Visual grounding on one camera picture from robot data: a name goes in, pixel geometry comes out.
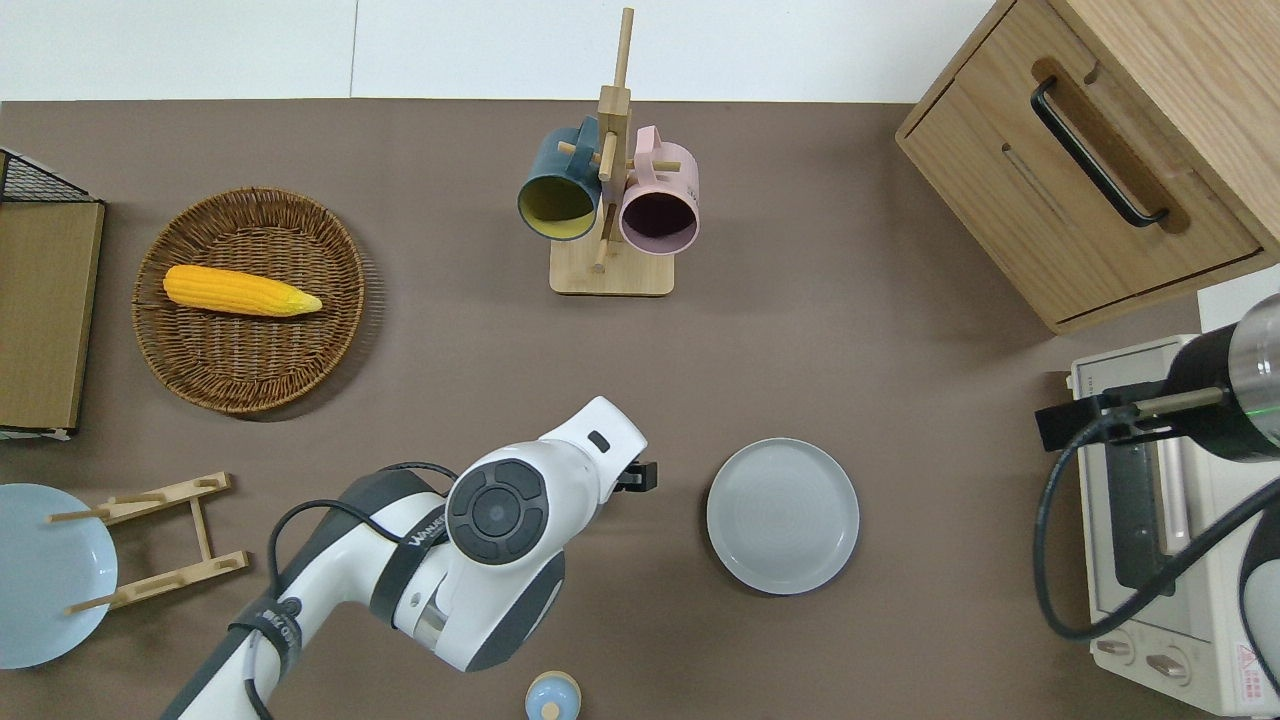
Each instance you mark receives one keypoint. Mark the light blue plate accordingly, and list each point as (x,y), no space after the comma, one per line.
(40,600)

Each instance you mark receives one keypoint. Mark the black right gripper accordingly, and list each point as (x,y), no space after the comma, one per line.
(1200,400)

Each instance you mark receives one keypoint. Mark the brown table mat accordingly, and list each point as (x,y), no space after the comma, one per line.
(850,380)

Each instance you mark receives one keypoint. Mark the wooden dish rack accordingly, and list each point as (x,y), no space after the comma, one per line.
(200,528)

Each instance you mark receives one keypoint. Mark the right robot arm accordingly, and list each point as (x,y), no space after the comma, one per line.
(1255,370)

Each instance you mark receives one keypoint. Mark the gray round plate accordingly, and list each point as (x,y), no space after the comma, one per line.
(782,517)

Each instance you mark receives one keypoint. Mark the grid pattern storage box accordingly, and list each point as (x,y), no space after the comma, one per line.
(45,190)

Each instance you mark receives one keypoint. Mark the cream toaster oven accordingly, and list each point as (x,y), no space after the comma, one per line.
(1130,600)

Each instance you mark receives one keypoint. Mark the teal mug yellow inside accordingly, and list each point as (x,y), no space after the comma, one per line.
(560,175)

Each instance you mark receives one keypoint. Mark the wooden cabinet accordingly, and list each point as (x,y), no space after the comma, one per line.
(1000,160)

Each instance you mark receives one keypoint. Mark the wooden box lid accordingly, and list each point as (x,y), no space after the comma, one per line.
(45,310)

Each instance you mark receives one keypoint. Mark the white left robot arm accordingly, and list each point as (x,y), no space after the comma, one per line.
(500,520)

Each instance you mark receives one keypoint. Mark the pink mug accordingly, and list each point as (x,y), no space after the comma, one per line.
(660,185)

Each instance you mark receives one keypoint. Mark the brown wicker basket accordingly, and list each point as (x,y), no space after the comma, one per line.
(250,370)

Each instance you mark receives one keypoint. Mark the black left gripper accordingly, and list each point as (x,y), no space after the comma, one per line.
(638,476)

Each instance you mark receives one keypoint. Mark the wooden mug tree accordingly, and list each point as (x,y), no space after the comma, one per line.
(612,270)

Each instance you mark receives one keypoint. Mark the yellow corn cob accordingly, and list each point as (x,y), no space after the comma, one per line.
(235,291)

